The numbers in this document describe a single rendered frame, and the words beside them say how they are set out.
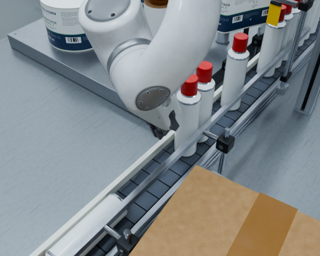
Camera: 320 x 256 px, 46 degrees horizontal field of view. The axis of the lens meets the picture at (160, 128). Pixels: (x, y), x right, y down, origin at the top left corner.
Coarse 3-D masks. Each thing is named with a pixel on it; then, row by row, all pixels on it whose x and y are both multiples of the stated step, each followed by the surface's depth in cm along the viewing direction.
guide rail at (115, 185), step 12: (252, 60) 109; (216, 96) 97; (156, 144) 84; (144, 156) 81; (132, 168) 79; (120, 180) 77; (108, 192) 75; (96, 204) 73; (84, 216) 71; (60, 228) 69; (48, 240) 67; (36, 252) 65
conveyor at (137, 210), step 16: (304, 48) 120; (256, 64) 114; (272, 80) 108; (256, 96) 102; (240, 112) 97; (224, 128) 93; (208, 144) 89; (160, 160) 85; (192, 160) 85; (144, 176) 82; (176, 176) 82; (128, 192) 79; (144, 192) 79; (160, 192) 79; (144, 208) 76; (128, 224) 73; (112, 240) 71
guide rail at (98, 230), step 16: (304, 32) 111; (288, 48) 105; (272, 64) 99; (256, 80) 94; (240, 96) 90; (224, 112) 86; (208, 128) 82; (192, 144) 79; (176, 160) 76; (160, 176) 73; (80, 240) 62
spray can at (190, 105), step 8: (192, 80) 73; (184, 88) 74; (192, 88) 74; (176, 96) 77; (184, 96) 75; (192, 96) 75; (200, 96) 76; (184, 104) 75; (192, 104) 75; (200, 104) 77; (184, 112) 77; (192, 112) 77; (184, 120) 78; (192, 120) 78; (184, 128) 80; (192, 128) 80; (176, 136) 83; (184, 136) 81; (176, 144) 84; (192, 152) 85
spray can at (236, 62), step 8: (240, 40) 84; (232, 48) 87; (240, 48) 86; (232, 56) 87; (240, 56) 87; (248, 56) 87; (232, 64) 88; (240, 64) 88; (232, 72) 90; (240, 72) 89; (224, 80) 93; (232, 80) 91; (240, 80) 91; (224, 88) 94; (232, 88) 93; (240, 88) 93; (224, 96) 96; (232, 96) 94; (224, 104) 97
